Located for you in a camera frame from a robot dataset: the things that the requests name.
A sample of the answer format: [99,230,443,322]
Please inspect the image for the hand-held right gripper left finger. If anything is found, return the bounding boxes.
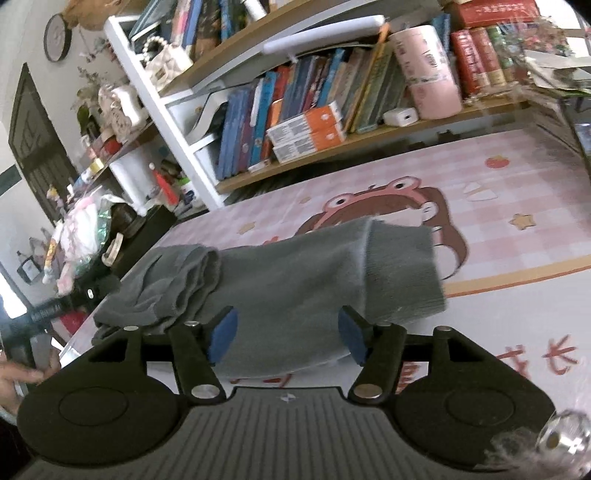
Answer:
[81,306,241,401]

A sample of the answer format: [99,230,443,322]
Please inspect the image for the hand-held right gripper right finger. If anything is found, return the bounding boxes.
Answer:
[337,305,492,402]

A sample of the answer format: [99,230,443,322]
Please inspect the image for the grey sweatshirt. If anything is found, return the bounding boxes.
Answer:
[91,217,448,379]

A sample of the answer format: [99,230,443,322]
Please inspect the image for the person's left hand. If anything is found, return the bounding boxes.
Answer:
[0,355,62,416]

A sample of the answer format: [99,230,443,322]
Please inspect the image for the white paper roll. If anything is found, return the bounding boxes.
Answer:
[113,148,160,208]

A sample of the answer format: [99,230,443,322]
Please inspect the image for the dark wooden door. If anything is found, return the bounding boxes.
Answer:
[8,65,77,213]

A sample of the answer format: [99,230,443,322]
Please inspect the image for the orange and white box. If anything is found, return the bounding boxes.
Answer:
[267,102,345,146]
[272,127,347,164]

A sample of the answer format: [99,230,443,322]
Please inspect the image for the pink checked cartoon table mat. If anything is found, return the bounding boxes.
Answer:
[51,129,591,462]

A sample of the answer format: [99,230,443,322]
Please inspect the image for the white and wooden bookshelf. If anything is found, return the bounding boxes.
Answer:
[104,0,546,208]

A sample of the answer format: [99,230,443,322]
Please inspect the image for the dried flowers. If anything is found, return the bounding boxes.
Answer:
[71,67,116,134]

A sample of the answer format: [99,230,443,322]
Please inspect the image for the long row of colourful books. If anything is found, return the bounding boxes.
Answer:
[215,44,411,181]

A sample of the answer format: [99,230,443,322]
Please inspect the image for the white charger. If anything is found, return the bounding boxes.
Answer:
[383,107,419,126]

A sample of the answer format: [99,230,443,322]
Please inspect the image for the clear glass knob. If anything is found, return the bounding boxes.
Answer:
[538,411,591,455]

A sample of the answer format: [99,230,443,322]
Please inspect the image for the white quilted handbag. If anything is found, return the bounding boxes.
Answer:
[141,37,194,90]

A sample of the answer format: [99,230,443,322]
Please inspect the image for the pink printed cylinder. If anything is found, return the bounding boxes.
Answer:
[390,25,462,120]

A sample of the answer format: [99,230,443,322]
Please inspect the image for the red hardcover book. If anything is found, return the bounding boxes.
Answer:
[471,27,496,90]
[451,30,481,99]

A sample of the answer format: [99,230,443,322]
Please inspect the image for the white light bar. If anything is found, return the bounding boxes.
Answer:
[263,15,386,56]

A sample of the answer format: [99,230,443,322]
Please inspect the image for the short row of upright books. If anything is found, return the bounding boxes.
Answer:
[129,0,273,56]

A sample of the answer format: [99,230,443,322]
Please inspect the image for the green hardcover book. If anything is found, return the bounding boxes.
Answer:
[487,25,509,86]

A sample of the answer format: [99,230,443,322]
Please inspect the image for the wrapped flower bouquet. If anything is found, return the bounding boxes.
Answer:
[499,18,591,93]

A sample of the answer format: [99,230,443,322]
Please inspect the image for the red flat box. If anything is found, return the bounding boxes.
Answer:
[455,0,541,31]

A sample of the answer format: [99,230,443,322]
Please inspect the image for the round wall clock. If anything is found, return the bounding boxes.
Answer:
[44,13,73,63]

